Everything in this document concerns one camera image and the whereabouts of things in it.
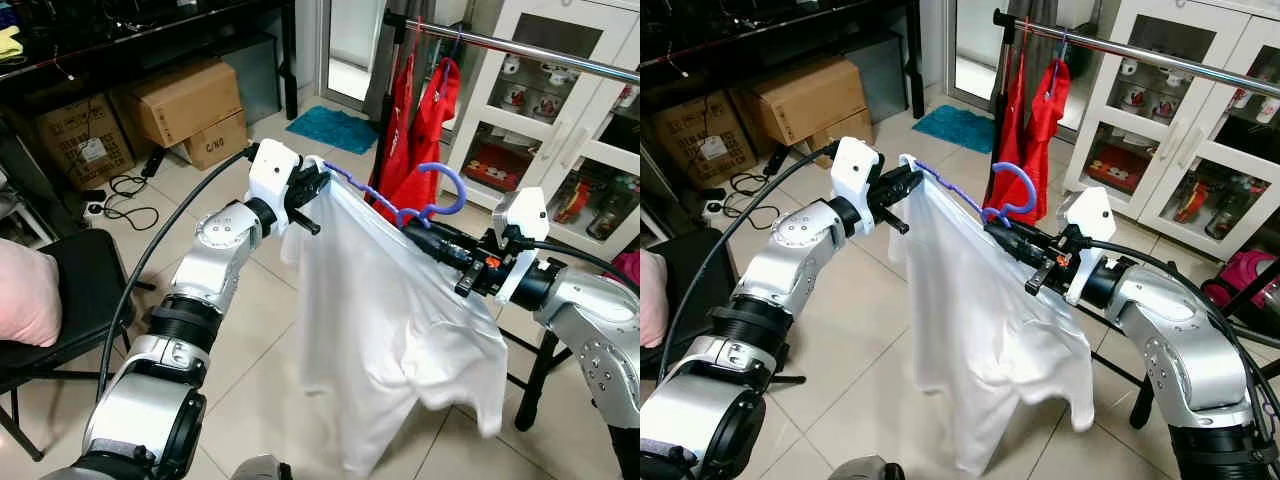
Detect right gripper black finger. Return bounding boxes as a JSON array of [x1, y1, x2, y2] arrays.
[[986, 216, 1046, 256], [402, 216, 466, 255], [405, 232, 461, 271], [988, 232, 1039, 273]]

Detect blue clothes hanger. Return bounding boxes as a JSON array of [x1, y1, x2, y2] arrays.
[[436, 30, 464, 101], [1045, 30, 1073, 101]]

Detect teal floor mat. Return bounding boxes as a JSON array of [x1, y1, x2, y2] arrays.
[[910, 105, 996, 153], [285, 105, 381, 156]]

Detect small lettered cardboard box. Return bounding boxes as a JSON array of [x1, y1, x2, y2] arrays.
[[805, 108, 871, 166], [180, 110, 249, 171]]

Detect plain red t-shirt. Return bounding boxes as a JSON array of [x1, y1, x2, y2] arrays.
[[1000, 58, 1071, 223], [395, 58, 463, 226]]

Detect large plain cardboard box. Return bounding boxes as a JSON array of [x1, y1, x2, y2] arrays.
[[130, 58, 246, 149], [745, 57, 866, 146]]

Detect glass door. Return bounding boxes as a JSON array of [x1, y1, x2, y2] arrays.
[[945, 0, 1011, 109], [322, 0, 391, 109]]

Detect magenta vacuum cleaner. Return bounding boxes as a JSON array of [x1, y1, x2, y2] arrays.
[[605, 250, 641, 301], [1200, 250, 1280, 311]]

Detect white glass-door cabinet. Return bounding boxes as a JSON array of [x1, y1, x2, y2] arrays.
[[440, 0, 641, 266], [1060, 0, 1280, 261]]

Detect black desk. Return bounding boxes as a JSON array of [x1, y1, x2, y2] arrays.
[[0, 0, 299, 121], [640, 0, 926, 121]]

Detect printed cardboard box with label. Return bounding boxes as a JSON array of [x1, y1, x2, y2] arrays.
[[650, 95, 756, 191], [30, 95, 136, 191]]

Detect black metal clothes rack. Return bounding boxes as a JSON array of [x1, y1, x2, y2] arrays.
[[985, 8, 1280, 431], [370, 8, 641, 433]]

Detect black chair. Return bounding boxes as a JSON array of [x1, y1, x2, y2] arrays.
[[0, 228, 136, 461], [640, 228, 723, 401]]

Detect robot's grey leg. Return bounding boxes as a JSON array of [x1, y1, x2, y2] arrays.
[[828, 455, 906, 480], [230, 455, 296, 480]]

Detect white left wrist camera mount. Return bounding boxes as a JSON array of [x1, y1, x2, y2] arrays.
[[245, 138, 306, 236], [832, 137, 883, 236]]

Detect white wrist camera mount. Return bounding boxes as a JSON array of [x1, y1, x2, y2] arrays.
[[832, 137, 883, 236], [1060, 187, 1118, 306], [245, 138, 306, 236], [492, 187, 551, 303]]

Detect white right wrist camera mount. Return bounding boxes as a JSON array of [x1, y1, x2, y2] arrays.
[[1060, 187, 1118, 306], [492, 187, 551, 303]]

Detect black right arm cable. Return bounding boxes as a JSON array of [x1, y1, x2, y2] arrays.
[[520, 240, 641, 291], [1085, 240, 1280, 401]]

